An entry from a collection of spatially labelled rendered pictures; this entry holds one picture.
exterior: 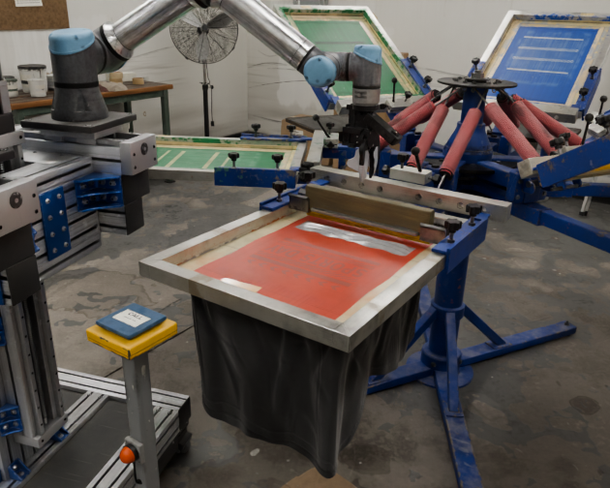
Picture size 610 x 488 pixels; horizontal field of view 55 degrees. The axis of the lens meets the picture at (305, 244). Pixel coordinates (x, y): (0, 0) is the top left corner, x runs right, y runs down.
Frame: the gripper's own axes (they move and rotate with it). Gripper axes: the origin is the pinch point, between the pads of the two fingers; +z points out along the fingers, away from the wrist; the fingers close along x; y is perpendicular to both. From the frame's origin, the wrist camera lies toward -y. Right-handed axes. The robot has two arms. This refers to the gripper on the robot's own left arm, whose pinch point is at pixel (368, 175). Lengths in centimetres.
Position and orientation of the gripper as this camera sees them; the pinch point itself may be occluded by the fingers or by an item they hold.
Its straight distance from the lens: 170.7
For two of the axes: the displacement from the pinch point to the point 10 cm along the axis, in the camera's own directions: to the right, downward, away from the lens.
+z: -0.1, 9.3, 3.7
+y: -8.3, -2.1, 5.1
